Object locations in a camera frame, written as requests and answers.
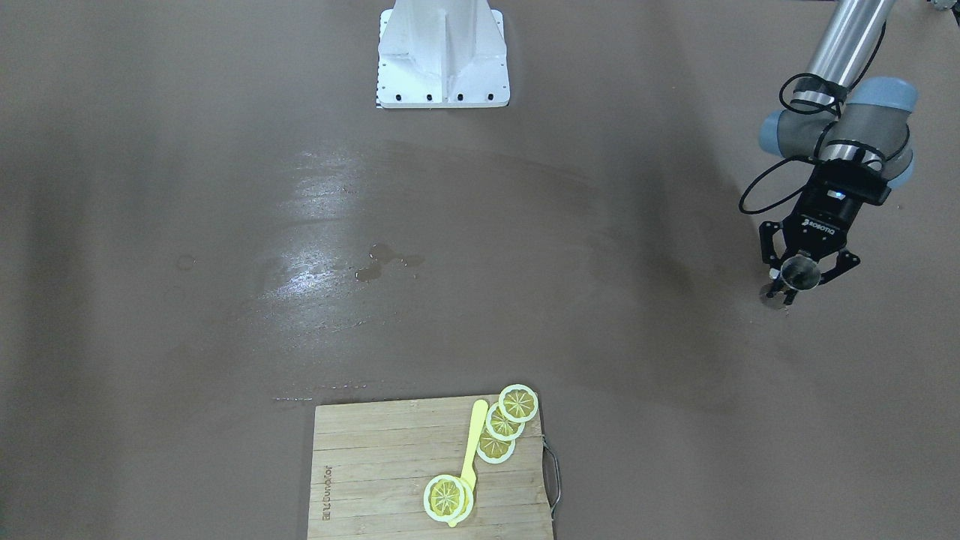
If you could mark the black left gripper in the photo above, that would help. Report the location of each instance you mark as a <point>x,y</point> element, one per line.
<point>823,223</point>

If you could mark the steel double jigger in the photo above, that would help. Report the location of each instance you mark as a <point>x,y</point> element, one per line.
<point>789,278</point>

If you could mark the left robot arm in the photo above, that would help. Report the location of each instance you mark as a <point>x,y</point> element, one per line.
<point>853,131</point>

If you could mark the lemon slice far end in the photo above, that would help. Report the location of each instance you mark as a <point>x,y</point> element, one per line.
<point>519,403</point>

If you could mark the bamboo cutting board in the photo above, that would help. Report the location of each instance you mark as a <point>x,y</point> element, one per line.
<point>371,463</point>

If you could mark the lemon slice on knife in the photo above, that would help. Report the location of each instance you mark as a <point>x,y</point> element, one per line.
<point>448,500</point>

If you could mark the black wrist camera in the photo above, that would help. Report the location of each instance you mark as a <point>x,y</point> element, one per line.
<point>855,180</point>

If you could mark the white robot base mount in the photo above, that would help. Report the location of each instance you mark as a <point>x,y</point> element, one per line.
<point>442,55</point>

